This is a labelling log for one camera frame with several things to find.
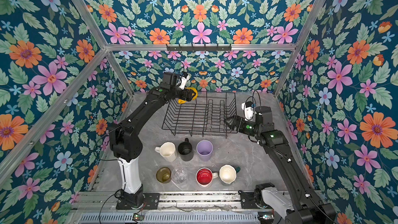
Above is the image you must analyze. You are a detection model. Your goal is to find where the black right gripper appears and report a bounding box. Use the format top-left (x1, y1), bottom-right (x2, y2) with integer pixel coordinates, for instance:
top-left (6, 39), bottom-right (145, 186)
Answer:
top-left (224, 116), bottom-right (262, 138)

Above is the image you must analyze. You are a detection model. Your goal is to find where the yellow plastic cup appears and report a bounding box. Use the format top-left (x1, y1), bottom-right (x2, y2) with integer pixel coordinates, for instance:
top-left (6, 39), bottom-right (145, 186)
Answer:
top-left (178, 87), bottom-right (198, 104)

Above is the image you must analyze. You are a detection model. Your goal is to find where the cream and green mug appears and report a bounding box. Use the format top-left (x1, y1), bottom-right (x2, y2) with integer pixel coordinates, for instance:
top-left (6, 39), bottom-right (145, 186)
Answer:
top-left (219, 164), bottom-right (240, 185)

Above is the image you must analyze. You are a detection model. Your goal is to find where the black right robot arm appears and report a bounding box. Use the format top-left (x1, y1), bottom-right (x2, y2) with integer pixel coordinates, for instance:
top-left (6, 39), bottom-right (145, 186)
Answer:
top-left (224, 106), bottom-right (336, 224)

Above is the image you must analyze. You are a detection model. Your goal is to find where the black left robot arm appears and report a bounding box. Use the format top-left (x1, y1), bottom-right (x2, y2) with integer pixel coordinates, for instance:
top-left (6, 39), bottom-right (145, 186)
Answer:
top-left (109, 72), bottom-right (198, 209)

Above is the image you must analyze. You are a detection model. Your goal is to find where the lilac plastic cup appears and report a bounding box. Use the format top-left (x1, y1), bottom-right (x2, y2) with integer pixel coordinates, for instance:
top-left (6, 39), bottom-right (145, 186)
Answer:
top-left (197, 140), bottom-right (214, 162)

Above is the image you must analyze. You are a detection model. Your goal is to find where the black mug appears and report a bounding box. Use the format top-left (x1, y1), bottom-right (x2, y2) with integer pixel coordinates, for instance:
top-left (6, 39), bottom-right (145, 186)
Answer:
top-left (177, 138), bottom-right (194, 162)

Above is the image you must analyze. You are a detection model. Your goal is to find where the cream ceramic mug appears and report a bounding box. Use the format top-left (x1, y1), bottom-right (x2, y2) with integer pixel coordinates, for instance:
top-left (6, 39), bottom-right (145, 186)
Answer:
top-left (155, 142), bottom-right (177, 162)

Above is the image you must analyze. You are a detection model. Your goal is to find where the red and white mug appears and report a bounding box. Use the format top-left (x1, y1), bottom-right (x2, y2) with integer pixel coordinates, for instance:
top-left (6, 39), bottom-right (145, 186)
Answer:
top-left (195, 168), bottom-right (219, 188)

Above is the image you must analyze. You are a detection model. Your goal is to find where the clear glass cup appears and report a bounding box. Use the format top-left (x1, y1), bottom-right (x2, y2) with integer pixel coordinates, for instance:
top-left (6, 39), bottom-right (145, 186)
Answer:
top-left (172, 167), bottom-right (188, 184)

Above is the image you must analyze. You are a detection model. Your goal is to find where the olive green glass cup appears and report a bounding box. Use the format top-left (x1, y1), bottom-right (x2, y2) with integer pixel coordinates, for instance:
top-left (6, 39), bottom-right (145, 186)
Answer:
top-left (156, 167), bottom-right (172, 184)

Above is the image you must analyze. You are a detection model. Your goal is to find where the small green circuit board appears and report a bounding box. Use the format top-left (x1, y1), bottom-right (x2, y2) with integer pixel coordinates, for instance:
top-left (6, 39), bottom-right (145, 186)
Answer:
top-left (133, 214), bottom-right (145, 222)

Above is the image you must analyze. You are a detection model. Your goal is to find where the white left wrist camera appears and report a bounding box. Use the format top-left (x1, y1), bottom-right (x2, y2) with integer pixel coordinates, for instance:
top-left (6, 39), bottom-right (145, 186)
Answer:
top-left (178, 72), bottom-right (190, 90)

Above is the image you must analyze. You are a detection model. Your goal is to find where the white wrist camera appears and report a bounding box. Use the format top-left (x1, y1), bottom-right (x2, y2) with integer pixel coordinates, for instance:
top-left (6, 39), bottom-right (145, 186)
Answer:
top-left (178, 72), bottom-right (190, 90)
top-left (241, 100), bottom-right (255, 121)

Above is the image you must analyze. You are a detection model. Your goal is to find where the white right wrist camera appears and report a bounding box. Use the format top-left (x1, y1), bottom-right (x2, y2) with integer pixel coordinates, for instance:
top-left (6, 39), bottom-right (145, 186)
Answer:
top-left (241, 100), bottom-right (255, 121)

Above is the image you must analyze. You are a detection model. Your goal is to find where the black wire dish rack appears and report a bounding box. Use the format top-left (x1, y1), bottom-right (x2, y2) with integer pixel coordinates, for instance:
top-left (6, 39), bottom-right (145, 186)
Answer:
top-left (162, 92), bottom-right (237, 137)

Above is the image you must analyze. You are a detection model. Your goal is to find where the black wall hook rail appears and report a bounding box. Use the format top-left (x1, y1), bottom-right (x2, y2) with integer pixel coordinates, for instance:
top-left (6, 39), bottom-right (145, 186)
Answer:
top-left (166, 44), bottom-right (232, 52)

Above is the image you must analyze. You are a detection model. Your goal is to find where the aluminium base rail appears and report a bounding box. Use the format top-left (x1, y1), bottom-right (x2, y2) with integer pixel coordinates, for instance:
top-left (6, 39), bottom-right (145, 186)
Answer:
top-left (66, 191), bottom-right (284, 224)

